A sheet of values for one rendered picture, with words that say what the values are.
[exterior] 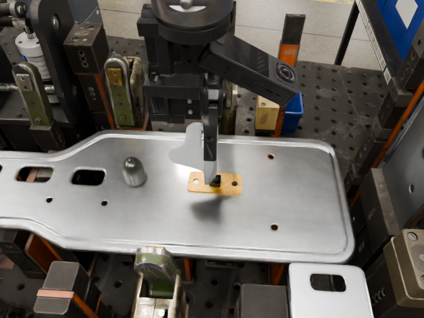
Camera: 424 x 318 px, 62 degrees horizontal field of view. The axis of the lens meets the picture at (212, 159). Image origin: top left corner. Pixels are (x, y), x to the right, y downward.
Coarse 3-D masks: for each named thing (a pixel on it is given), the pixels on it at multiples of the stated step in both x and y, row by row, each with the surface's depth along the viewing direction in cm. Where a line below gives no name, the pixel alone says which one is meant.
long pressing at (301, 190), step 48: (96, 144) 60; (144, 144) 60; (240, 144) 60; (288, 144) 60; (0, 192) 54; (48, 192) 54; (96, 192) 54; (144, 192) 54; (192, 192) 54; (288, 192) 54; (336, 192) 54; (48, 240) 50; (96, 240) 49; (144, 240) 49; (192, 240) 49; (240, 240) 49; (288, 240) 49; (336, 240) 49
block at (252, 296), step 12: (252, 288) 47; (264, 288) 47; (276, 288) 47; (240, 300) 47; (252, 300) 46; (264, 300) 46; (276, 300) 46; (240, 312) 45; (252, 312) 45; (264, 312) 45; (276, 312) 45
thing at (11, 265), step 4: (0, 248) 77; (0, 252) 78; (0, 256) 78; (4, 256) 78; (0, 260) 78; (4, 260) 78; (8, 260) 78; (0, 264) 77; (4, 264) 77; (8, 264) 77; (12, 264) 77; (0, 268) 77; (4, 268) 77; (8, 268) 77; (12, 268) 77
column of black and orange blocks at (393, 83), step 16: (416, 32) 52; (416, 48) 52; (416, 64) 52; (400, 80) 57; (416, 80) 54; (400, 96) 56; (416, 96) 56; (384, 112) 62; (400, 112) 60; (384, 128) 63; (400, 128) 62; (368, 144) 68; (384, 144) 66; (368, 160) 70; (352, 176) 75; (352, 192) 79
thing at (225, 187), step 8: (192, 176) 55; (200, 176) 55; (216, 176) 54; (224, 176) 55; (232, 176) 55; (240, 176) 55; (192, 184) 54; (200, 184) 54; (216, 184) 54; (224, 184) 54; (240, 184) 54; (208, 192) 54; (216, 192) 53; (224, 192) 53; (232, 192) 53; (240, 192) 53
